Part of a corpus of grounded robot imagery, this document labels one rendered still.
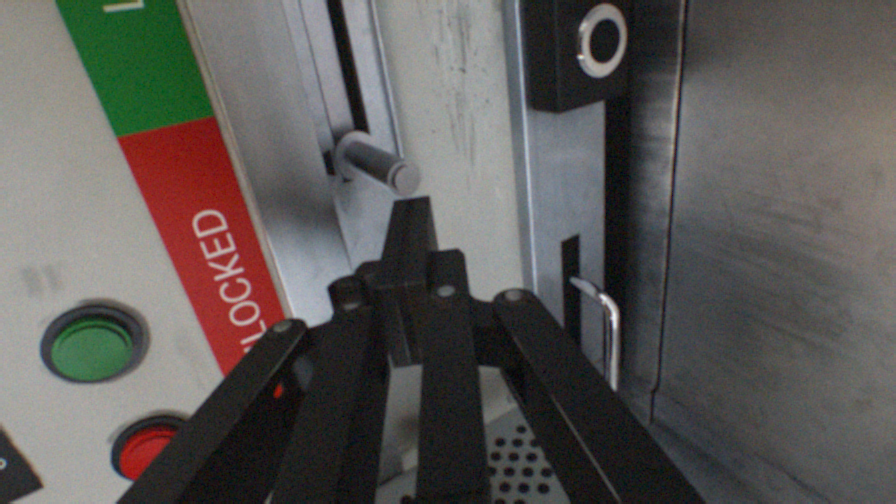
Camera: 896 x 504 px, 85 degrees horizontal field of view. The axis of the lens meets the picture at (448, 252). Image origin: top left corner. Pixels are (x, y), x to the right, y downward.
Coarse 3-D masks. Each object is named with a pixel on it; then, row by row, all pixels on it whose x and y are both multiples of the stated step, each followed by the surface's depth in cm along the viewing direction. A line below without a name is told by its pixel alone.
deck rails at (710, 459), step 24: (672, 408) 35; (672, 432) 35; (696, 432) 33; (720, 432) 32; (672, 456) 34; (696, 456) 34; (720, 456) 32; (744, 456) 30; (696, 480) 32; (720, 480) 32; (744, 480) 31; (768, 480) 29; (792, 480) 28
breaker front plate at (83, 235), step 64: (0, 0) 15; (384, 0) 21; (448, 0) 23; (0, 64) 16; (64, 64) 17; (384, 64) 22; (448, 64) 24; (0, 128) 16; (64, 128) 17; (320, 128) 21; (384, 128) 23; (448, 128) 25; (0, 192) 17; (64, 192) 18; (128, 192) 19; (384, 192) 24; (448, 192) 26; (512, 192) 29; (0, 256) 17; (64, 256) 18; (128, 256) 20; (512, 256) 30; (0, 320) 18; (192, 320) 22; (0, 384) 19; (64, 384) 20; (128, 384) 21; (192, 384) 23; (64, 448) 21
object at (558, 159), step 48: (528, 96) 25; (528, 144) 26; (576, 144) 28; (528, 192) 28; (576, 192) 30; (528, 240) 29; (576, 240) 31; (528, 288) 31; (576, 288) 33; (576, 336) 34
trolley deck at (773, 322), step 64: (704, 0) 23; (768, 0) 21; (832, 0) 19; (704, 64) 25; (768, 64) 22; (832, 64) 20; (704, 128) 26; (768, 128) 23; (832, 128) 21; (704, 192) 27; (768, 192) 24; (832, 192) 22; (704, 256) 28; (768, 256) 25; (832, 256) 22; (704, 320) 30; (768, 320) 26; (832, 320) 23; (704, 384) 32; (768, 384) 28; (832, 384) 25; (768, 448) 29; (832, 448) 26
